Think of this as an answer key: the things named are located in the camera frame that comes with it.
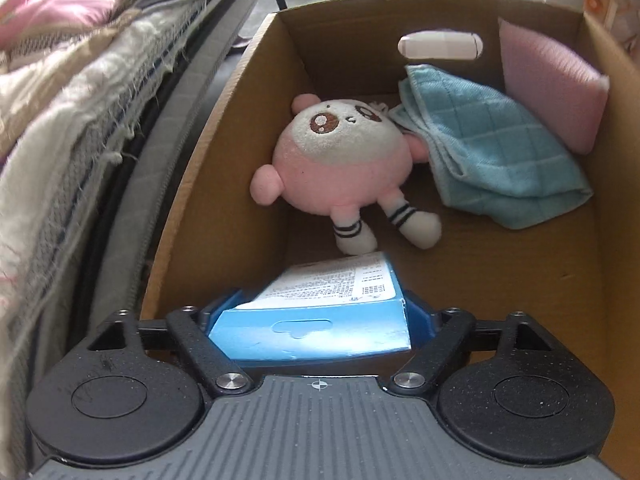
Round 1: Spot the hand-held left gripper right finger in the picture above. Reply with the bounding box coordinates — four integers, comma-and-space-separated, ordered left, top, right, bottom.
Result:
387, 290, 553, 397

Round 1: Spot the small pink plush toy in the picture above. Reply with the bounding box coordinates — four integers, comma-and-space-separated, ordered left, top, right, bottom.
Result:
250, 92, 443, 256

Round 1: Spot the pink quilt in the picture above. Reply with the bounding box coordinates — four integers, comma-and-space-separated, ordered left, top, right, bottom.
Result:
0, 0, 136, 53

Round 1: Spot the pink sponge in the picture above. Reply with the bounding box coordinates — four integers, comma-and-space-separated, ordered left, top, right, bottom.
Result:
497, 17, 611, 156

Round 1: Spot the blue paper box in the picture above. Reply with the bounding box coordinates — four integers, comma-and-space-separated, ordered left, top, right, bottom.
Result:
207, 251, 413, 361

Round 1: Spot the light blue towel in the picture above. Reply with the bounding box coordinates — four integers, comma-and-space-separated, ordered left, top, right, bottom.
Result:
389, 63, 595, 231

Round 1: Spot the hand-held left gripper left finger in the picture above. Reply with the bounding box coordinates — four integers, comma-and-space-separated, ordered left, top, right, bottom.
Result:
87, 287, 253, 397

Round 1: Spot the brown cardboard box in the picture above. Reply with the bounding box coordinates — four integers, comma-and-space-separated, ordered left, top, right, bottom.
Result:
140, 0, 640, 480

